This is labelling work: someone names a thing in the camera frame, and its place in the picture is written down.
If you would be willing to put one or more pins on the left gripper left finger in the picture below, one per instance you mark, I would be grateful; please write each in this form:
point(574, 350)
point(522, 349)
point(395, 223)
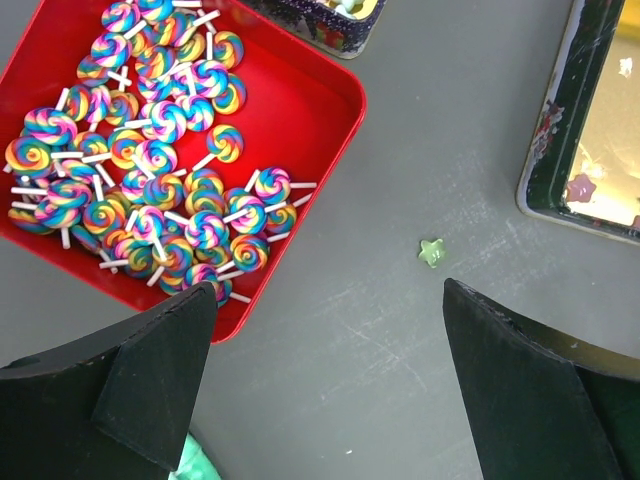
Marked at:
point(115, 404)

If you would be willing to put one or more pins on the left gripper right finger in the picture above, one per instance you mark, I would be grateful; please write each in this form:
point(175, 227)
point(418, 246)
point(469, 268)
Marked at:
point(541, 404)

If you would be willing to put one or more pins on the golden tin with star candies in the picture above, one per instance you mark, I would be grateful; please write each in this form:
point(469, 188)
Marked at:
point(582, 167)

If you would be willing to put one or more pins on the tin with colourful cube candies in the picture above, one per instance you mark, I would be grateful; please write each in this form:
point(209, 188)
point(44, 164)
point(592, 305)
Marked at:
point(341, 28)

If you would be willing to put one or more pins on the green white cloth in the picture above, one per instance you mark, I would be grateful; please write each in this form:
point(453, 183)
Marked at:
point(194, 463)

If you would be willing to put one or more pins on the green star candy on table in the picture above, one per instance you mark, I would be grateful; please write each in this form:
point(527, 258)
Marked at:
point(432, 252)

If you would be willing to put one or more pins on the red tin with lollipops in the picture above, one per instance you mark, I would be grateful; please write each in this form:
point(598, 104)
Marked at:
point(302, 111)

